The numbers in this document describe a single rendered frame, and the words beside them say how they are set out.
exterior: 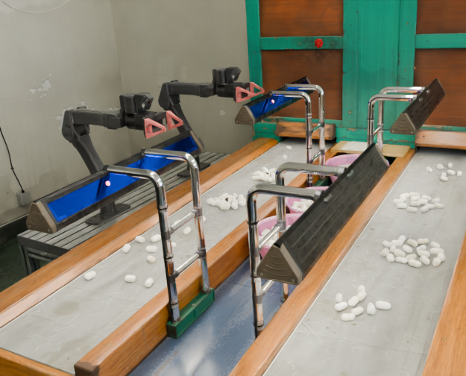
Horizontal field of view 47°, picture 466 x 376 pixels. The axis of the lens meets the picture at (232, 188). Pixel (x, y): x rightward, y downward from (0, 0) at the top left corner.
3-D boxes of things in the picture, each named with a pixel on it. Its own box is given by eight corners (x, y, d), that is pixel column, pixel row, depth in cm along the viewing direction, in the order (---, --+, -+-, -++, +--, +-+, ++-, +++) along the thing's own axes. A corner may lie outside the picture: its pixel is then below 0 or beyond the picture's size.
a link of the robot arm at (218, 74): (233, 67, 242) (211, 66, 248) (222, 70, 235) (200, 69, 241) (234, 92, 246) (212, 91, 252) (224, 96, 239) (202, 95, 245)
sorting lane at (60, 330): (-17, 348, 132) (-18, 340, 131) (279, 146, 280) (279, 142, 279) (74, 382, 118) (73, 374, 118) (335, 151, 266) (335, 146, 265)
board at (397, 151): (330, 151, 250) (330, 149, 250) (340, 142, 263) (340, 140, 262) (403, 157, 235) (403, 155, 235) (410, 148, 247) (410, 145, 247)
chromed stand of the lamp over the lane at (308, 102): (268, 198, 225) (263, 91, 210) (286, 182, 242) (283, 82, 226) (311, 203, 217) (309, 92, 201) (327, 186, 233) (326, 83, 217)
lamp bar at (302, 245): (255, 278, 92) (253, 240, 90) (358, 167, 143) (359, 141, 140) (299, 287, 88) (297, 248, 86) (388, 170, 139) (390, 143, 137)
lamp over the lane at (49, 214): (26, 230, 118) (19, 199, 116) (182, 151, 169) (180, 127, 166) (52, 235, 114) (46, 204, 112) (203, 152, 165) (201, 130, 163)
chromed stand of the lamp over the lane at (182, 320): (118, 322, 146) (93, 167, 131) (161, 286, 163) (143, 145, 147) (177, 339, 138) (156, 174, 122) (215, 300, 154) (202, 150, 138)
